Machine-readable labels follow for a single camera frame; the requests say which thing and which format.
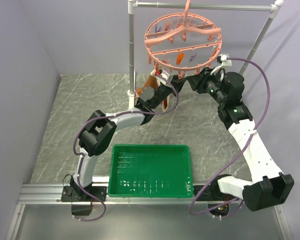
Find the orange clothes peg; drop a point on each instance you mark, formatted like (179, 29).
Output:
(179, 58)

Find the green plastic tray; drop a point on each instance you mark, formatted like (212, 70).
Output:
(150, 171)

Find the orange underwear with cream waistband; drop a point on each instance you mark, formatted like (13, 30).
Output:
(153, 84)

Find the purple clothes peg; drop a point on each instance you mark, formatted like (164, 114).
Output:
(193, 57)

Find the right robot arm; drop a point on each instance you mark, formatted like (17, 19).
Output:
(269, 186)

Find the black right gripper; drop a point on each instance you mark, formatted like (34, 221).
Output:
(197, 82)

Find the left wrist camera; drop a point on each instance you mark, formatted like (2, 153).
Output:
(163, 75)

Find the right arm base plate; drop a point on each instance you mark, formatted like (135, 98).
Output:
(218, 204)

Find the pink round clip hanger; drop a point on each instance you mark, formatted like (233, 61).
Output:
(185, 32)

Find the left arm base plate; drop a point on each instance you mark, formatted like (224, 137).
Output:
(81, 203)

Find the metal clothes rack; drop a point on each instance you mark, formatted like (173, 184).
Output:
(133, 5)

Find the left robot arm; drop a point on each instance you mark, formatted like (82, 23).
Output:
(96, 135)

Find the pink clothes peg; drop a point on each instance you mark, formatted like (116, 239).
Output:
(181, 74)
(156, 67)

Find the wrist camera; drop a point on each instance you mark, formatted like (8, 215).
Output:
(224, 61)
(163, 75)

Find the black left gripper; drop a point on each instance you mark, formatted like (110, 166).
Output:
(177, 84)

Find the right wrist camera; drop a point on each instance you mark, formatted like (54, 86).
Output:
(224, 61)

